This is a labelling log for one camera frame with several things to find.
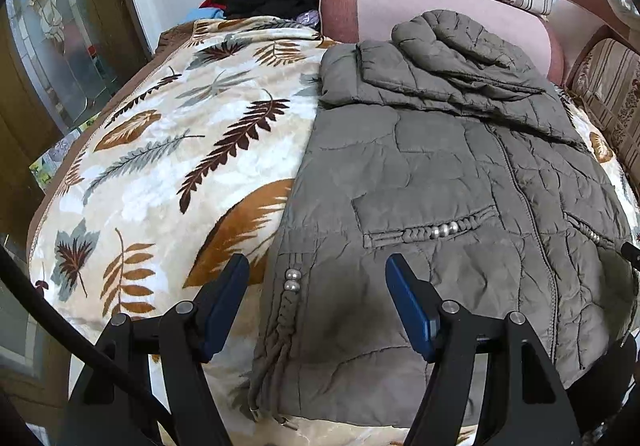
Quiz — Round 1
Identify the dark cloth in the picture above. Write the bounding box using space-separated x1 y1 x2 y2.
565 340 640 446

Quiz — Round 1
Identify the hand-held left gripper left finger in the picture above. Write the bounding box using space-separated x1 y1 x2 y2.
60 253 251 446

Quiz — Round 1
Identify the colourful printed paper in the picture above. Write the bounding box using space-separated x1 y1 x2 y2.
29 128 83 189

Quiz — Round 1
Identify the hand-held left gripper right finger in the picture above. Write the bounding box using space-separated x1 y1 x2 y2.
385 253 583 446

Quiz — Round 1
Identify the wooden door with glass pane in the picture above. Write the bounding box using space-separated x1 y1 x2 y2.
0 0 152 239

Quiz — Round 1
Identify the square striped floral cushion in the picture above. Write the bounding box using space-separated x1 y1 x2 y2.
570 38 640 169

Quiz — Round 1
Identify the black cable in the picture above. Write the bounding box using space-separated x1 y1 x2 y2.
0 246 177 446

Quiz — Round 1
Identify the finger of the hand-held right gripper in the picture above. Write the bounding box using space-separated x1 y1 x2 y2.
620 240 640 273

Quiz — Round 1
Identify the leaf print blanket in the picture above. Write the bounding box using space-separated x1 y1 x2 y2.
27 16 640 446

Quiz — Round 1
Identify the olive quilted hooded jacket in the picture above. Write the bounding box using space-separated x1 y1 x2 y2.
248 10 640 427

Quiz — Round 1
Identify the light blue cloth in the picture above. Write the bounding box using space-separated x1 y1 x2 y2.
181 6 226 23

